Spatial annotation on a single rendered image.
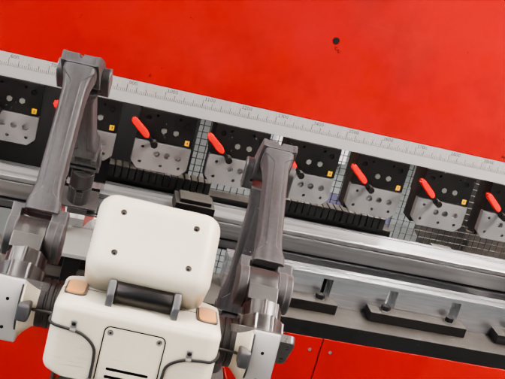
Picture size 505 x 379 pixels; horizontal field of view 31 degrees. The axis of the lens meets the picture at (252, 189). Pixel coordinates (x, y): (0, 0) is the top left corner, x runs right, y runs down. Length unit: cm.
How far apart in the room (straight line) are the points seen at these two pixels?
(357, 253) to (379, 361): 42
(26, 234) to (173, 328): 33
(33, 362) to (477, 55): 144
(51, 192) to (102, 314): 31
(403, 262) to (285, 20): 97
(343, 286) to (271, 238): 91
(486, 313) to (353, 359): 45
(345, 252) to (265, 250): 118
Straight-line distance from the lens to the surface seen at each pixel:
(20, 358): 255
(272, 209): 181
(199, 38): 235
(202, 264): 151
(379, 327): 264
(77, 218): 242
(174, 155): 242
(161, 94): 238
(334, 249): 288
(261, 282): 168
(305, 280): 261
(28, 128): 241
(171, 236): 152
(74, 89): 178
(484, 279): 308
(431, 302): 274
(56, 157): 172
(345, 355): 261
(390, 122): 249
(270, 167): 189
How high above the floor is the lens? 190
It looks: 17 degrees down
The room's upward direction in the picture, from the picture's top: 15 degrees clockwise
